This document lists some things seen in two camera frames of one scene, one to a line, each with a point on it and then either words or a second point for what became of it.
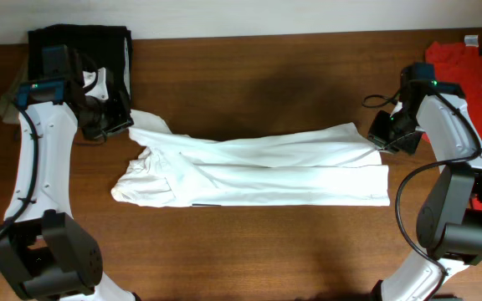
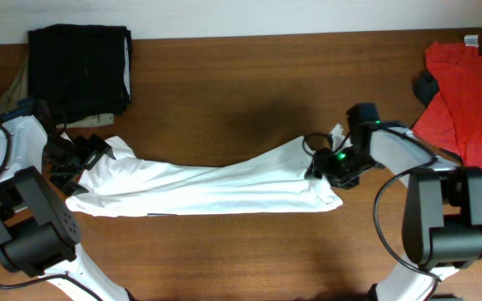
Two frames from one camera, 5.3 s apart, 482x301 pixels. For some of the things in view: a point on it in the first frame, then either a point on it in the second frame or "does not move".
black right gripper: (377, 135) to (324, 161)
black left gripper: (123, 119) to (94, 148)
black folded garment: (107, 46) does not move
